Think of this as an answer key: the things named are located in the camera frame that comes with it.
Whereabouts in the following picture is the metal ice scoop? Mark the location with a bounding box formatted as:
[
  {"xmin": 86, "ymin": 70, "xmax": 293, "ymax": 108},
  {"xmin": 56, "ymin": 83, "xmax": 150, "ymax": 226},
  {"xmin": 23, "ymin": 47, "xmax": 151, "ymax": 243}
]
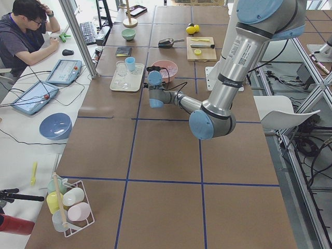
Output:
[{"xmin": 158, "ymin": 38, "xmax": 185, "ymax": 48}]

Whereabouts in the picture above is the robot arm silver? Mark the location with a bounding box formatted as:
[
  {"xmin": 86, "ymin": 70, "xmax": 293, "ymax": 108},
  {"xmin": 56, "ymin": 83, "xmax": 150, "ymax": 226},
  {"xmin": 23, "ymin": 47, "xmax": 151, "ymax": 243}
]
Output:
[{"xmin": 148, "ymin": 1, "xmax": 307, "ymax": 140}]

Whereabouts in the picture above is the clear ice cubes pile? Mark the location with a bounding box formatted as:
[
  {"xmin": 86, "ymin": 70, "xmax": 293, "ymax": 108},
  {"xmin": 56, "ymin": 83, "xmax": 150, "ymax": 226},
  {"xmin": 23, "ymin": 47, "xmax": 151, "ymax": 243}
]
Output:
[{"xmin": 160, "ymin": 66, "xmax": 177, "ymax": 79}]

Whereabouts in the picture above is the light blue cup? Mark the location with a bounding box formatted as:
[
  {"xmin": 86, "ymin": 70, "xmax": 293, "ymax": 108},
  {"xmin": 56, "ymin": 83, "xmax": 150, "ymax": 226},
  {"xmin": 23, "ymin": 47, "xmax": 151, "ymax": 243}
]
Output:
[{"xmin": 125, "ymin": 57, "xmax": 136, "ymax": 72}]

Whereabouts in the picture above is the white cup in rack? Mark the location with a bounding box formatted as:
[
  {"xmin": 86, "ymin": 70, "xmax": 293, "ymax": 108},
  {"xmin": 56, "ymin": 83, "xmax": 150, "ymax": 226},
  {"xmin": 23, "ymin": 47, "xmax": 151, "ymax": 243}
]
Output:
[{"xmin": 62, "ymin": 187, "xmax": 85, "ymax": 206}]

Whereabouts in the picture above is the green cup in rack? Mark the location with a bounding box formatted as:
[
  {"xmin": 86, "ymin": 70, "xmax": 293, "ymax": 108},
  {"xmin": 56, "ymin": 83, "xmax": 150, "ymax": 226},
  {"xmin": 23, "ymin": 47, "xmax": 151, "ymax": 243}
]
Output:
[{"xmin": 47, "ymin": 178, "xmax": 67, "ymax": 194}]

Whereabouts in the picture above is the pink cup in rack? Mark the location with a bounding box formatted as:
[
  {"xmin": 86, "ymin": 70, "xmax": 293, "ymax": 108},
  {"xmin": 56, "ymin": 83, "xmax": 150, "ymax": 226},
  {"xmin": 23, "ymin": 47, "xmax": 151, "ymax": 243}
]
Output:
[{"xmin": 67, "ymin": 202, "xmax": 91, "ymax": 222}]

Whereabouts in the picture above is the yellow cup in rack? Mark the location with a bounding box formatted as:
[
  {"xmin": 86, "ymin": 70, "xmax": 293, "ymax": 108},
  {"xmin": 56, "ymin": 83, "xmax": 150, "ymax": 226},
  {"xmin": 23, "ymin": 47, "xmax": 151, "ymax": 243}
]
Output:
[{"xmin": 46, "ymin": 191, "xmax": 60, "ymax": 214}]

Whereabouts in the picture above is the clear cup in rack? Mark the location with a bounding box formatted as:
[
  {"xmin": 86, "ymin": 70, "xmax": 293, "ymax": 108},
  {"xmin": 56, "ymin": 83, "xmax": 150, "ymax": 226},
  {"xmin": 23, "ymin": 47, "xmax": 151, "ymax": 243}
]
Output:
[{"xmin": 52, "ymin": 210, "xmax": 69, "ymax": 232}]

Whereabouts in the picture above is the white bear tray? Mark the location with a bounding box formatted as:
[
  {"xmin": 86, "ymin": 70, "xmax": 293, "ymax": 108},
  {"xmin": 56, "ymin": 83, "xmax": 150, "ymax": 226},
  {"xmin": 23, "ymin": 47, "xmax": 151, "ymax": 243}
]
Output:
[{"xmin": 109, "ymin": 61, "xmax": 145, "ymax": 92}]

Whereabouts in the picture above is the pink bowl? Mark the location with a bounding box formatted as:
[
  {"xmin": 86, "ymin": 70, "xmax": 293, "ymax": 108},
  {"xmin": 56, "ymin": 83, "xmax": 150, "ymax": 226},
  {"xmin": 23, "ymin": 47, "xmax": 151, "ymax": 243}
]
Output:
[{"xmin": 152, "ymin": 60, "xmax": 178, "ymax": 83}]

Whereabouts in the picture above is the clear wine glass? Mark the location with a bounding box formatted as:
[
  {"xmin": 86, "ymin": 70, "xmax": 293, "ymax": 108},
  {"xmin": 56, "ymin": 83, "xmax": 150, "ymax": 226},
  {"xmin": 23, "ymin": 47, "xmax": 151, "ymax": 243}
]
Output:
[{"xmin": 116, "ymin": 61, "xmax": 130, "ymax": 89}]

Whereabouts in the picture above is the lemon half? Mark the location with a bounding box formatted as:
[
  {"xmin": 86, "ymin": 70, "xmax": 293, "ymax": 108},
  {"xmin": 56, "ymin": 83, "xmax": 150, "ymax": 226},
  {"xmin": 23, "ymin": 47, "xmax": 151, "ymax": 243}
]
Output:
[{"xmin": 194, "ymin": 49, "xmax": 202, "ymax": 56}]

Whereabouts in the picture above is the steel muddler black tip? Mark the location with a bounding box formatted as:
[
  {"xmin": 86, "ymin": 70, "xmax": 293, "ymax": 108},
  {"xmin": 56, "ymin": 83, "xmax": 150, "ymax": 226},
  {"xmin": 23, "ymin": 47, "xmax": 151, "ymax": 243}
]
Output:
[{"xmin": 190, "ymin": 44, "xmax": 215, "ymax": 49}]

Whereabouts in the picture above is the wooden cutting board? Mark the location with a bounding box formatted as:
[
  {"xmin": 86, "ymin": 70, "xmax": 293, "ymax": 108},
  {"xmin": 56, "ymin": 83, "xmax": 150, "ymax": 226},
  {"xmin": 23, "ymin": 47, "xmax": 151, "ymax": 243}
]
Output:
[{"xmin": 186, "ymin": 37, "xmax": 217, "ymax": 61}]

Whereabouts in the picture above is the yellow plastic knife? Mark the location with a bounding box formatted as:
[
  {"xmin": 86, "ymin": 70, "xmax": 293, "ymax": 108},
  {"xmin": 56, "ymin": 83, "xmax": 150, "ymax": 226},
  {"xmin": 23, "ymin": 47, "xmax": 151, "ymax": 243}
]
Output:
[{"xmin": 190, "ymin": 38, "xmax": 210, "ymax": 42}]

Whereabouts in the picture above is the green bowl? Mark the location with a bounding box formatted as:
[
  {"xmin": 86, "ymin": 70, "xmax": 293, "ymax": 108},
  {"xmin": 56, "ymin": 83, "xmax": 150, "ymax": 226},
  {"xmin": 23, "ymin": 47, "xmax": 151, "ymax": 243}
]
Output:
[{"xmin": 121, "ymin": 29, "xmax": 136, "ymax": 41}]

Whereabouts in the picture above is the yellow lemon lower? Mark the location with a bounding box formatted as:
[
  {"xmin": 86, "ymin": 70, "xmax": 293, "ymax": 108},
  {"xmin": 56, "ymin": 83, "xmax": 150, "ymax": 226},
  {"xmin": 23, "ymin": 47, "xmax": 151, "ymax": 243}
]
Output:
[{"xmin": 186, "ymin": 26, "xmax": 196, "ymax": 35}]

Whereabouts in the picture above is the yellow lemon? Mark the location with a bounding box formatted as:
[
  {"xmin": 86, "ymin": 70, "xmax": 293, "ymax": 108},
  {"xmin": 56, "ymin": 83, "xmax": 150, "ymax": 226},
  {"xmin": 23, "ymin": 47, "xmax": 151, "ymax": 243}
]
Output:
[
  {"xmin": 186, "ymin": 26, "xmax": 196, "ymax": 35},
  {"xmin": 192, "ymin": 24, "xmax": 200, "ymax": 34}
]

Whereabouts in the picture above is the yellow lemon upper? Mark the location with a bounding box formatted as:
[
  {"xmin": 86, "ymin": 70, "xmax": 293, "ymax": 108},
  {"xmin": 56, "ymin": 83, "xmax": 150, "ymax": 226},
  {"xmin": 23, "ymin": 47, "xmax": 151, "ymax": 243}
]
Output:
[{"xmin": 192, "ymin": 24, "xmax": 200, "ymax": 34}]

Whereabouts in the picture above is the blue bowl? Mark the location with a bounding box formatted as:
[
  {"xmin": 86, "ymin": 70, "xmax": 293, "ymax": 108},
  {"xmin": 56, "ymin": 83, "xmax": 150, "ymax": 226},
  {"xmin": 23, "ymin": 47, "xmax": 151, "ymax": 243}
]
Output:
[{"xmin": 39, "ymin": 113, "xmax": 72, "ymax": 141}]

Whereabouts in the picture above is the white chair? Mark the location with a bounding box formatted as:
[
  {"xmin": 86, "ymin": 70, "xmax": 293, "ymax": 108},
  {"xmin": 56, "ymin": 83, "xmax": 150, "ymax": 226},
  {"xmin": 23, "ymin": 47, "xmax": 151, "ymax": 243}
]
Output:
[{"xmin": 254, "ymin": 95, "xmax": 321, "ymax": 130}]

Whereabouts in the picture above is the far teach pendant tablet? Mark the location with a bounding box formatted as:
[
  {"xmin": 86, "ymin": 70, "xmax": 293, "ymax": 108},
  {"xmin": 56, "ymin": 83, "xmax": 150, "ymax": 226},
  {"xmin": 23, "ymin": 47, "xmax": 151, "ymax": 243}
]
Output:
[{"xmin": 46, "ymin": 59, "xmax": 82, "ymax": 86}]

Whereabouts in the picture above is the teach pendant tablet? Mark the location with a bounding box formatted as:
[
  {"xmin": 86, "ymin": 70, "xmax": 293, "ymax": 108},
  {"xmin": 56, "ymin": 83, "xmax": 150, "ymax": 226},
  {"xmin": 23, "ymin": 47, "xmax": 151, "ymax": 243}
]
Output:
[
  {"xmin": 11, "ymin": 81, "xmax": 59, "ymax": 115},
  {"xmin": 46, "ymin": 59, "xmax": 82, "ymax": 86}
]

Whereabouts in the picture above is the black computer mouse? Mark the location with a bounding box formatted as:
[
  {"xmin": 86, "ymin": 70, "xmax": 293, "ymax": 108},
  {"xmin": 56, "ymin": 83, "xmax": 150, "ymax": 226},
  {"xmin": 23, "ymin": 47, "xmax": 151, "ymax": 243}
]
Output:
[{"xmin": 62, "ymin": 49, "xmax": 74, "ymax": 56}]

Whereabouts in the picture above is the black keyboard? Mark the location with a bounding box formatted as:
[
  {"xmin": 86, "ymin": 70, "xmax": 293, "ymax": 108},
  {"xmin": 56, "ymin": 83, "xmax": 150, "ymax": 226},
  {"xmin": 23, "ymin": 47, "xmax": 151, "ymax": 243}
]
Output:
[{"xmin": 79, "ymin": 22, "xmax": 97, "ymax": 45}]

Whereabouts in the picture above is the near teach pendant tablet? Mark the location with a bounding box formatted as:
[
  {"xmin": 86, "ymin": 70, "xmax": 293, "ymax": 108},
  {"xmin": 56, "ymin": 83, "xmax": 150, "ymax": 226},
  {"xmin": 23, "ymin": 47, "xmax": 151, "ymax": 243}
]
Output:
[{"xmin": 11, "ymin": 81, "xmax": 59, "ymax": 115}]

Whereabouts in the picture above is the green clamp tool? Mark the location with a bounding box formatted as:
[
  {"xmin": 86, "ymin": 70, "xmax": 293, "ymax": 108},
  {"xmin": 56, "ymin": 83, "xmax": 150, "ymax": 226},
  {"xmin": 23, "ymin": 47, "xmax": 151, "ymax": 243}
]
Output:
[{"xmin": 59, "ymin": 25, "xmax": 71, "ymax": 43}]

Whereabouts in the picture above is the yellow plastic fork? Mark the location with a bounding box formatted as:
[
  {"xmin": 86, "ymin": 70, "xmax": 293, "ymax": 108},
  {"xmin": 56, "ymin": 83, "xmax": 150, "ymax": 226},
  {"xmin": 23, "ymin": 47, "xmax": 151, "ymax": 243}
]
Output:
[{"xmin": 30, "ymin": 162, "xmax": 38, "ymax": 186}]

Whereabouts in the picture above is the seated person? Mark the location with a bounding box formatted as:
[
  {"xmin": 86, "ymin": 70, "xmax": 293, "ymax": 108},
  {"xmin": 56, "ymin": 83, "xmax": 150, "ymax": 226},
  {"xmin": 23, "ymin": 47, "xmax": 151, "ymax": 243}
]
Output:
[{"xmin": 1, "ymin": 0, "xmax": 60, "ymax": 77}]

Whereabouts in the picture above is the red cylinder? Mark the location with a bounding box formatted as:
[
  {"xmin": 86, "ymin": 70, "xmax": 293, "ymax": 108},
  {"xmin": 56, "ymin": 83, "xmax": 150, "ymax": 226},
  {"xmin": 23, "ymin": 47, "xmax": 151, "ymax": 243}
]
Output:
[{"xmin": 1, "ymin": 214, "xmax": 35, "ymax": 236}]

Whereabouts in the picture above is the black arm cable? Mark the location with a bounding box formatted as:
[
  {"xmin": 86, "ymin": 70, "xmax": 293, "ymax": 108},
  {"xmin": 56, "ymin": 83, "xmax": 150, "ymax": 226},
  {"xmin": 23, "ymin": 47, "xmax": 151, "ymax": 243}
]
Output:
[{"xmin": 146, "ymin": 66, "xmax": 188, "ymax": 91}]

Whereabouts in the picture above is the white wire cup rack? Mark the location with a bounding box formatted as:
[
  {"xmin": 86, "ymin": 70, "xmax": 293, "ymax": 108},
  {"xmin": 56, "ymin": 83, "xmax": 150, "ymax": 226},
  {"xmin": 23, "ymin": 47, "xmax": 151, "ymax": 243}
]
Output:
[{"xmin": 47, "ymin": 173, "xmax": 95, "ymax": 238}]

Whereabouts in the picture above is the aluminium frame post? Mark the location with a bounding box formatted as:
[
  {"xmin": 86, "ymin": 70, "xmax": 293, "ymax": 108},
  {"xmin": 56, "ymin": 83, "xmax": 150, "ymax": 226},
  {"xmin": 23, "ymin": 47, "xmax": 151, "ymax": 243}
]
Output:
[{"xmin": 59, "ymin": 0, "xmax": 99, "ymax": 79}]

